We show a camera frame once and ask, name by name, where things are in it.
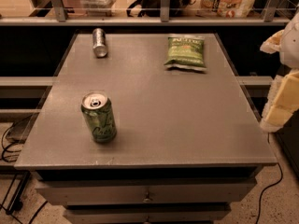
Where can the black bag background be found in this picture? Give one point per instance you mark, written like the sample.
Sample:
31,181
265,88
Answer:
153,8

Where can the grey drawer cabinet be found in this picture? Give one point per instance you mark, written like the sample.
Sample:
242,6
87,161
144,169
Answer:
171,124

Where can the green soda can upright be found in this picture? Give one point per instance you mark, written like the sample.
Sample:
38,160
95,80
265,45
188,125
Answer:
98,113

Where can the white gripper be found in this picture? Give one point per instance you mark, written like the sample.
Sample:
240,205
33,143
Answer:
291,48

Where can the metal shelf rail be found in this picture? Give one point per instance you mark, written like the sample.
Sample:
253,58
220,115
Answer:
73,13

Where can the upper drawer with knob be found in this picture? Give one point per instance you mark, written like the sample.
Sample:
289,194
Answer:
145,191

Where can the green jalapeno chip bag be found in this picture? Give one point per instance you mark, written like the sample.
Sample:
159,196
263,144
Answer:
186,52

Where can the silver redbull can lying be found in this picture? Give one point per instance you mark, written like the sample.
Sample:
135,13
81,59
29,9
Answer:
99,43

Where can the lower drawer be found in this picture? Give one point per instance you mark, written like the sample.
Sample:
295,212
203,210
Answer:
149,214

